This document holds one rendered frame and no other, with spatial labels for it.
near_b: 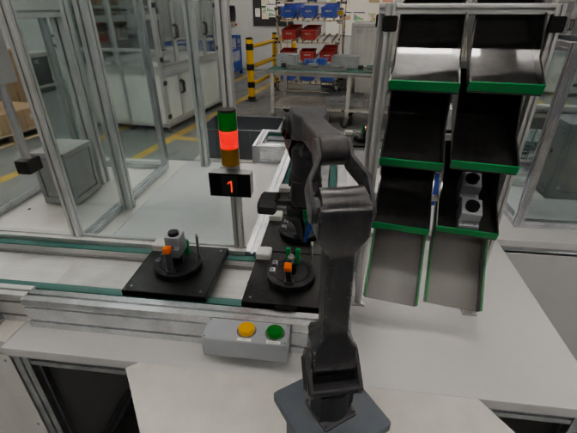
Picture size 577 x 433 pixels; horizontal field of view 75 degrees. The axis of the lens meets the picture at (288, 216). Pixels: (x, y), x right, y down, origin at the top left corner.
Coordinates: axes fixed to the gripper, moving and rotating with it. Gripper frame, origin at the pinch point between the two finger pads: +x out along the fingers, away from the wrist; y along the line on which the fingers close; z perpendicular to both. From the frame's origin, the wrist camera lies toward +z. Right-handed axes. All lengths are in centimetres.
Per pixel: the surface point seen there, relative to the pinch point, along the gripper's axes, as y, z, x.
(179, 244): 36.8, 18.3, 19.1
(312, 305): -2.1, 8.3, 28.4
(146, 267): 49, 18, 28
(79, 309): 60, 2, 31
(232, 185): 23.3, 29.0, 4.7
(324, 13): 29, 739, -30
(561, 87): -81, 78, -16
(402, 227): -21.8, 11.0, 4.8
